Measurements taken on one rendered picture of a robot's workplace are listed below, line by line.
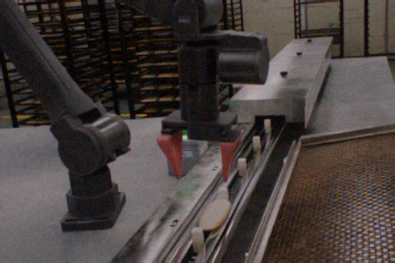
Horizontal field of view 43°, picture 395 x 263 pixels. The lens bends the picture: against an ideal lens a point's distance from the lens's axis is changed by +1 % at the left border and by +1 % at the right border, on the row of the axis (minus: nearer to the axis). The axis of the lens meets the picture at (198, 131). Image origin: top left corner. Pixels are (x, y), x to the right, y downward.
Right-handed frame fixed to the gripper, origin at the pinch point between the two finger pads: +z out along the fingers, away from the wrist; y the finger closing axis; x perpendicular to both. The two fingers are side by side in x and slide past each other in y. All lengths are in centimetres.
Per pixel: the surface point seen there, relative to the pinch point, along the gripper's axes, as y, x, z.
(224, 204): -3.6, 0.7, 4.3
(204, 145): 7.0, -24.2, 3.7
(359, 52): -26, -700, 83
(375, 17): -44, -700, 33
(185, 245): -1.1, 12.2, 5.3
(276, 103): -4.6, -45.1, -0.3
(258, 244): -12.0, 17.9, 0.6
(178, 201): 3.7, 1.0, 4.5
